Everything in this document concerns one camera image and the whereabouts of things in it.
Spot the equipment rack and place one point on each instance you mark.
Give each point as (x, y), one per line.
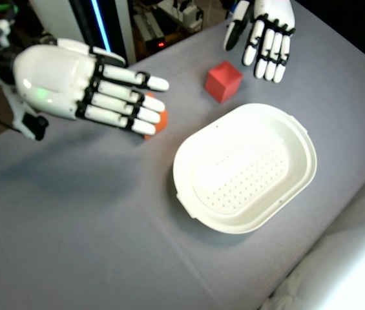
(169, 16)

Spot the red cube block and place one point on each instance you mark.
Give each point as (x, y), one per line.
(222, 80)

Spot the orange block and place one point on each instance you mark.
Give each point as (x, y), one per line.
(162, 124)

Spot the white outer basin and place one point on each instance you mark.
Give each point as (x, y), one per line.
(311, 168)

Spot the white rounded shell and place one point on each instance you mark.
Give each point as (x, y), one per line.
(347, 258)

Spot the grey table cloth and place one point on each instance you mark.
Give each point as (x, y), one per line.
(104, 210)

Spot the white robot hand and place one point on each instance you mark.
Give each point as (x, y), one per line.
(53, 77)
(274, 19)

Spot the black box with red display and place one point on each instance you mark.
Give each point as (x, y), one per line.
(160, 45)

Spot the white tower with blue light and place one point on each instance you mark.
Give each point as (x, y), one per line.
(72, 19)

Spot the white perforated strainer insert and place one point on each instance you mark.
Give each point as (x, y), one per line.
(243, 168)

